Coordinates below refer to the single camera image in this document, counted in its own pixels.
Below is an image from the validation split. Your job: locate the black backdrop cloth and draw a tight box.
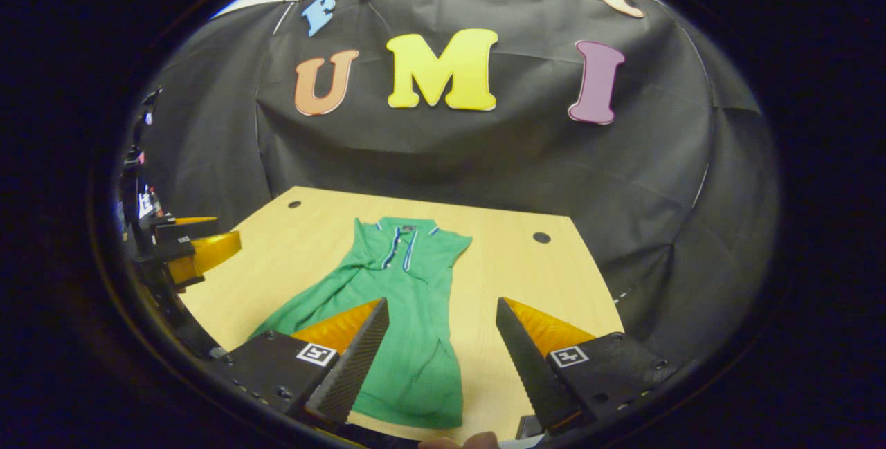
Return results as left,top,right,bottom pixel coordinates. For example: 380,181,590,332
128,0,783,367

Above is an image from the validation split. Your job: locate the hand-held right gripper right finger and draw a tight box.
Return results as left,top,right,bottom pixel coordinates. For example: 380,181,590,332
495,297,672,434

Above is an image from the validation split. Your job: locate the white printed banner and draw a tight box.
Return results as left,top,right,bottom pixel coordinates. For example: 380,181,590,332
137,186,163,218

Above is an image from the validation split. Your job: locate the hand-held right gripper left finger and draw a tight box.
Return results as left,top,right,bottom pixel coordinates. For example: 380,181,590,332
208,297,390,429

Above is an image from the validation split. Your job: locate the black tripod stand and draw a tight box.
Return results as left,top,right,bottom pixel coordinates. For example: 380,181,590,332
121,86,163,187

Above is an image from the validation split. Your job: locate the green T-shirt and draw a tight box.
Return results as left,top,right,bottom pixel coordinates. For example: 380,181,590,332
249,216,473,429

